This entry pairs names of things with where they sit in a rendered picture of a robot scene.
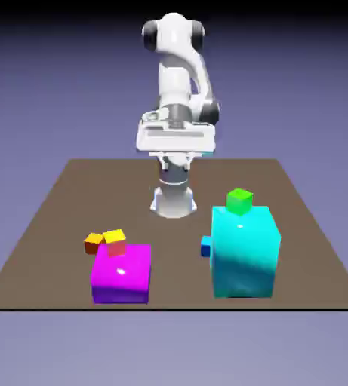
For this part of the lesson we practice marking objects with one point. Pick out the large magenta box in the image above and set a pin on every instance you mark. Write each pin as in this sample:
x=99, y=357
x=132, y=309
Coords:
x=121, y=273

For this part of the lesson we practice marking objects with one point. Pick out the small blue cube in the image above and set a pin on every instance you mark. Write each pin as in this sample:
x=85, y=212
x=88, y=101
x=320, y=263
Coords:
x=205, y=246

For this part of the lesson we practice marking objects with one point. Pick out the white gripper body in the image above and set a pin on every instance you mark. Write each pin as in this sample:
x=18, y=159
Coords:
x=175, y=139

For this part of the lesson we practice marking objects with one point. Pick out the small orange cube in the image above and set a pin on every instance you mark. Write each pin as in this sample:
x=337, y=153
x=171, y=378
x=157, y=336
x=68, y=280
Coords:
x=92, y=243

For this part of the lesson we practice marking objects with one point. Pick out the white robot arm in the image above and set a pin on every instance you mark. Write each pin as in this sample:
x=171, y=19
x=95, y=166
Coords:
x=173, y=75

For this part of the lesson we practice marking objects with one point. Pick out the small green cube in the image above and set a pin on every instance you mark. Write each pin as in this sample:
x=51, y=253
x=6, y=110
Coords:
x=239, y=201

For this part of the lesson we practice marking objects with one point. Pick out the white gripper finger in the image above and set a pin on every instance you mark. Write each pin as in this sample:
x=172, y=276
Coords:
x=187, y=162
x=164, y=162

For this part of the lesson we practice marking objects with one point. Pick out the small yellow cube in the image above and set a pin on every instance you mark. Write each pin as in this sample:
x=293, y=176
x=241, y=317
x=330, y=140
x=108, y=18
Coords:
x=115, y=242

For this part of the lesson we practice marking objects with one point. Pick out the large cyan box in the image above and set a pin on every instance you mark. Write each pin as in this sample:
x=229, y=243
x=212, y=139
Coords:
x=243, y=253

